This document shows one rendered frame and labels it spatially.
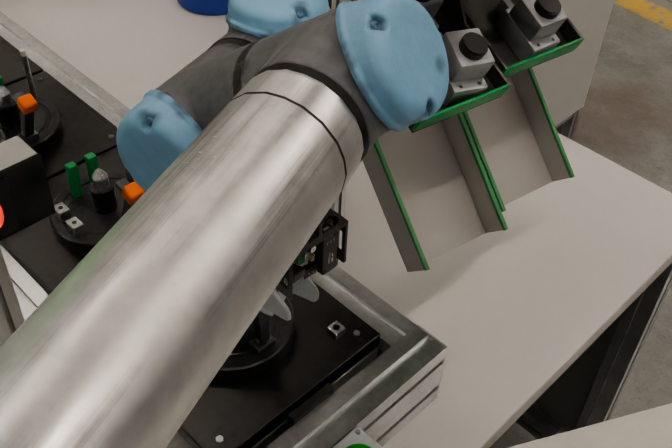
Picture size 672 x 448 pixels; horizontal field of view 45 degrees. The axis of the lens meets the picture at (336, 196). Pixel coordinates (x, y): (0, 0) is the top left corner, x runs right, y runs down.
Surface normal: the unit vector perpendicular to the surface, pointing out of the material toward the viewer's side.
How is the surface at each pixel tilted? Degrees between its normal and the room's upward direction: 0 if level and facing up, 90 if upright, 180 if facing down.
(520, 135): 45
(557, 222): 0
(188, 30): 0
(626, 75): 0
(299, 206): 68
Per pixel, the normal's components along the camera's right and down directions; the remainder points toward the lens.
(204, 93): -0.67, -0.15
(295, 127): 0.46, -0.46
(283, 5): 0.04, -0.77
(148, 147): -0.47, 0.57
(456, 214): 0.44, -0.14
